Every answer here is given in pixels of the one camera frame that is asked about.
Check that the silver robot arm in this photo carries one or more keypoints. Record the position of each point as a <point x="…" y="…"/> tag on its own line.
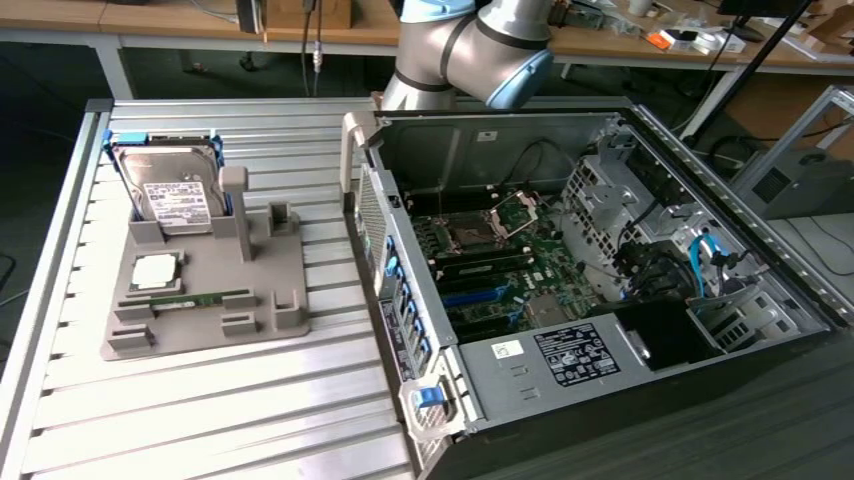
<point x="480" y="45"/>

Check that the CPU socket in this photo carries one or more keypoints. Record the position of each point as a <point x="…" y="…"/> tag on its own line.
<point x="469" y="232"/>

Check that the thin socket locking lever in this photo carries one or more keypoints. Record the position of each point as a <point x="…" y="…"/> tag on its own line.
<point x="440" y="205"/>

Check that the blue expansion slot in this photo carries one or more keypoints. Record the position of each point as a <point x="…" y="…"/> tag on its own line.
<point x="473" y="296"/>

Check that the green Dell motherboard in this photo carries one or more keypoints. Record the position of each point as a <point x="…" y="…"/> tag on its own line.
<point x="553" y="270"/>

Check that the silver chipset heatsink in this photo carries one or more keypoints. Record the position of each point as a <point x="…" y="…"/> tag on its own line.
<point x="552" y="310"/>

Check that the perforated metal disk bay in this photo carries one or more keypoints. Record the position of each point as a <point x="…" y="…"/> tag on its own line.
<point x="600" y="195"/>

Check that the grey power supply unit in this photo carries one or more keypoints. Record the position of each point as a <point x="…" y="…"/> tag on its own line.
<point x="507" y="380"/>

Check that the blue case latch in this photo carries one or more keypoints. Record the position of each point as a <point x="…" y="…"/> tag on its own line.
<point x="427" y="398"/>

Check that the green RAM stick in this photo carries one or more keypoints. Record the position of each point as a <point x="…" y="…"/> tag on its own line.
<point x="193" y="300"/>

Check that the grey plastic parts rack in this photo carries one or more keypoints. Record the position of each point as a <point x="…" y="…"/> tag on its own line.
<point x="200" y="330"/>

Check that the silver CPU chip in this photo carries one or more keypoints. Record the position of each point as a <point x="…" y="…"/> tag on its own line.
<point x="154" y="272"/>

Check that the open black PC case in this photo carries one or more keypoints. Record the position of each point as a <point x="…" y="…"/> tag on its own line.
<point x="600" y="440"/>

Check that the slotted metal disk bay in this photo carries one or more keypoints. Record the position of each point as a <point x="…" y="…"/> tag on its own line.
<point x="733" y="325"/>

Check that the brown cardboard box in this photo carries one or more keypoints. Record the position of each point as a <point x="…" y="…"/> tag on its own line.
<point x="306" y="12"/>

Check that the orange and black box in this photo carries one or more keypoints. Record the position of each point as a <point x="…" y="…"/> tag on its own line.
<point x="667" y="40"/>

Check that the white cup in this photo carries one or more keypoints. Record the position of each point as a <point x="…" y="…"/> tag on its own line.
<point x="641" y="6"/>

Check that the grey computer tower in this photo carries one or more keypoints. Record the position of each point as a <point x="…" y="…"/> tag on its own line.
<point x="800" y="185"/>

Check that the white box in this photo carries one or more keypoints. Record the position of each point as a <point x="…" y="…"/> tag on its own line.
<point x="723" y="45"/>

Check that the black stand pole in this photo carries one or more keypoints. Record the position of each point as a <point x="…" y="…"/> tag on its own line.
<point x="761" y="55"/>

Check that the black monitor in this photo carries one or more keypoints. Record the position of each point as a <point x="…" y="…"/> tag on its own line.
<point x="740" y="7"/>

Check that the wooden desk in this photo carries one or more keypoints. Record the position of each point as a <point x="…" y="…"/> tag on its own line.
<point x="66" y="20"/>

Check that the hard disk in blue frame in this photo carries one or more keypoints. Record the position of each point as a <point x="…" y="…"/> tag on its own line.
<point x="173" y="200"/>

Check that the aluminium profile frame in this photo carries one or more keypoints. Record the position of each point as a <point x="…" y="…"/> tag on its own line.
<point x="830" y="100"/>

